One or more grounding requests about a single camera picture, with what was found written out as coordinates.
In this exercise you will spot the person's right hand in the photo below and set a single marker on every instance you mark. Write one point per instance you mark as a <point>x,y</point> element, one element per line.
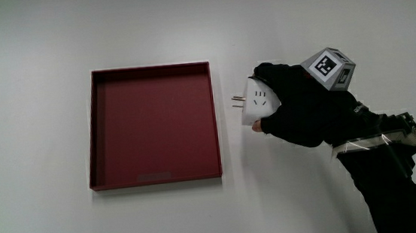
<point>305,111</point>

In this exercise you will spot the white cube socket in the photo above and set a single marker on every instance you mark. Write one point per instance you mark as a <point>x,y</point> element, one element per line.
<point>257,102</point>

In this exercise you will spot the person's right forearm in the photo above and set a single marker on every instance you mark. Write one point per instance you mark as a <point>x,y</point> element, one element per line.
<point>392,191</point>

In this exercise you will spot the dark red square tray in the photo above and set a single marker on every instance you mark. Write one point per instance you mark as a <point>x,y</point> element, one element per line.
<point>156,128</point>

